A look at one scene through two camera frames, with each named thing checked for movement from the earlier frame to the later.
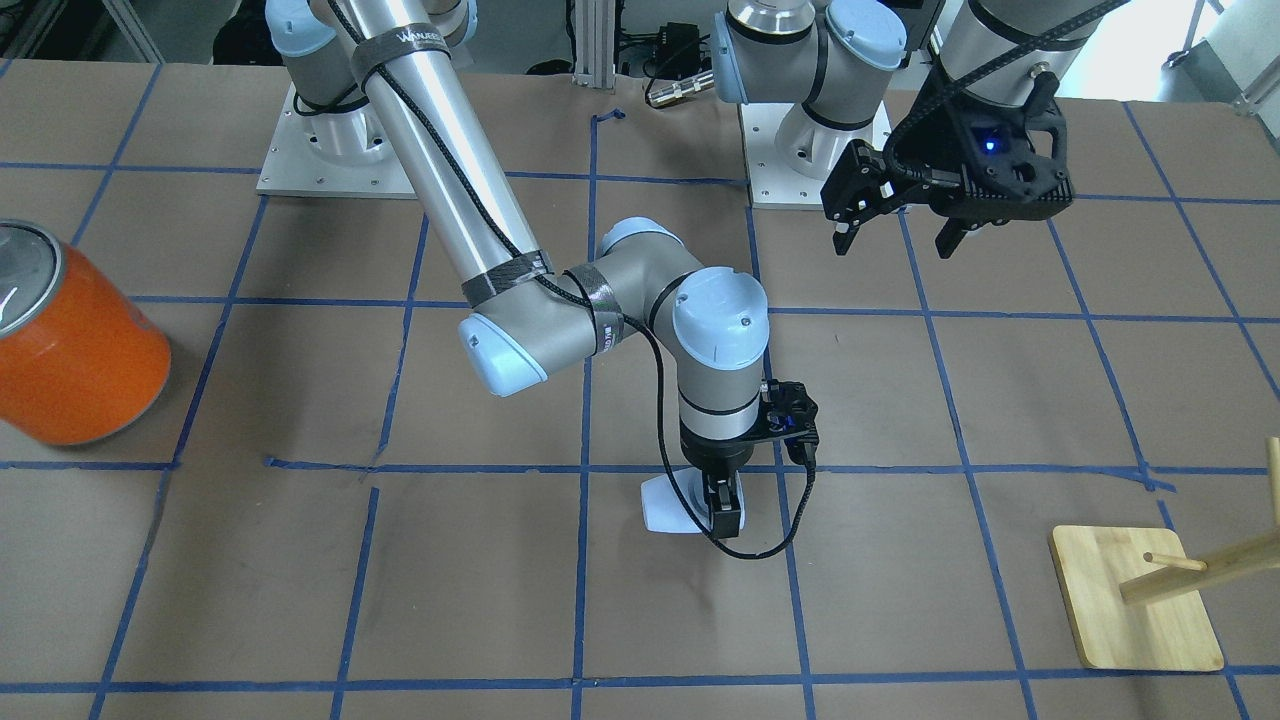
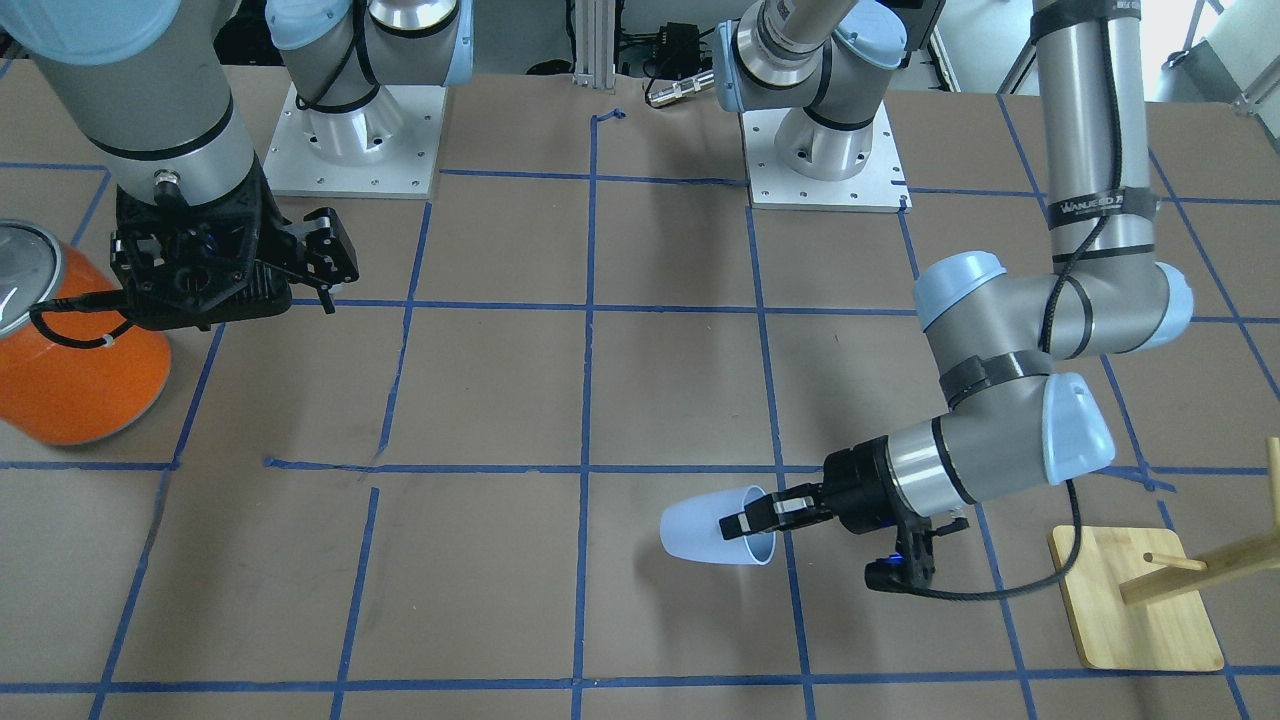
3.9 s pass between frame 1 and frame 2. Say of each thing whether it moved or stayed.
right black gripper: moved
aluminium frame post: stayed
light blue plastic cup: moved
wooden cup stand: stayed
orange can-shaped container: stayed
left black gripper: moved
